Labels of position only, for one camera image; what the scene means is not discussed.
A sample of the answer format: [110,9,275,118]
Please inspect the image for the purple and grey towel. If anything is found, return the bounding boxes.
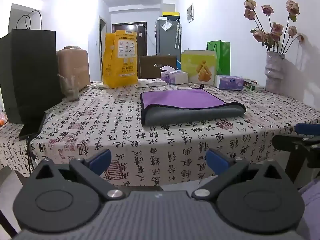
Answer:
[139,84,247,126]

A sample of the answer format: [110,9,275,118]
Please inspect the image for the brown cardboard box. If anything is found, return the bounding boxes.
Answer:
[56,46,90,90]

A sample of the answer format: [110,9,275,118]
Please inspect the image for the calligraphy print tablecloth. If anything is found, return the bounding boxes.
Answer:
[0,79,320,187]

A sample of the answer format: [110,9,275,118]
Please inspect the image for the clear glass cup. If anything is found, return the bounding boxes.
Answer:
[57,73,81,99]

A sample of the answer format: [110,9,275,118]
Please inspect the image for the white wall picture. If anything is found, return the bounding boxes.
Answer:
[186,2,195,22]

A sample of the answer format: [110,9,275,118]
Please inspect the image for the flat white box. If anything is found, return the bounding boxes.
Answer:
[137,78,166,88]

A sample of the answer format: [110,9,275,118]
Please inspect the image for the stack of small books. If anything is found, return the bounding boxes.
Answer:
[243,78,266,91]

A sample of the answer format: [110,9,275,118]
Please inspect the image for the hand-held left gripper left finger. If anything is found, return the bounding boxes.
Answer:
[32,149,126,201]

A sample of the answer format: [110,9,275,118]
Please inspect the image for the white textured vase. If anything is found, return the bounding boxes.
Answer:
[264,51,286,94]

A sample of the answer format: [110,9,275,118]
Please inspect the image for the purple and white tissue pack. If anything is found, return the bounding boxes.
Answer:
[215,75,244,91]

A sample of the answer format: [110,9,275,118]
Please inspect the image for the grey refrigerator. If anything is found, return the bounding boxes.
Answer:
[155,17,182,56]

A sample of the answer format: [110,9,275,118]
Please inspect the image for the dark brown door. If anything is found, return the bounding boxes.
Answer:
[112,22,147,56]

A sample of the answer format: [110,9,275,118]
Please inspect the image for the dark brown storage box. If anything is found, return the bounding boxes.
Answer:
[139,55,177,80]

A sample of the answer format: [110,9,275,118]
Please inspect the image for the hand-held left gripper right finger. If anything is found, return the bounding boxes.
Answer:
[191,148,288,200]

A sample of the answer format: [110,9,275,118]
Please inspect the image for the dried pink roses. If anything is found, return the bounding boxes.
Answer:
[244,0,304,54]

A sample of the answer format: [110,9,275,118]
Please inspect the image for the hanging folded umbrella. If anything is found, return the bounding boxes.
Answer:
[174,18,181,49]

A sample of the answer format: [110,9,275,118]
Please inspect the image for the black paper bag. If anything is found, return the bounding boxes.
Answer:
[0,10,63,124]

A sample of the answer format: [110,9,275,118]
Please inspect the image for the green paper bag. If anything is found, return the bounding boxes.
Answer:
[206,41,231,76]

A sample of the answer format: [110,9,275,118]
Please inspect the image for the yellow-green gift box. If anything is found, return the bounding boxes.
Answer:
[181,50,217,86]

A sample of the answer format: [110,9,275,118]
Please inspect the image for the person's purple clothing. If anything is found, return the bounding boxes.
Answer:
[296,182,320,240]

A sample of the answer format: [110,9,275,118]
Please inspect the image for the yellow paper bag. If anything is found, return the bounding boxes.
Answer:
[103,30,138,89]

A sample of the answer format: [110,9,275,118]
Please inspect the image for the black smartphone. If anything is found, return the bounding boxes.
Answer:
[18,112,47,141]

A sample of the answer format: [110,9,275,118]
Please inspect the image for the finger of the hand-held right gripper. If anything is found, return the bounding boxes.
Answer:
[272,123,320,169]

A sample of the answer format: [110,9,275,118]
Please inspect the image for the purple tissue box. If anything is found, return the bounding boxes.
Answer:
[160,65,188,85]

